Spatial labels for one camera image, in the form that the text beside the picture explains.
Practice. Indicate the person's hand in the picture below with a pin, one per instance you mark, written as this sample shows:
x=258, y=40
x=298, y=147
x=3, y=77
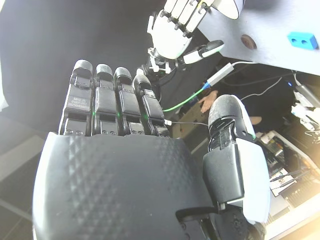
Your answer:
x=208, y=100

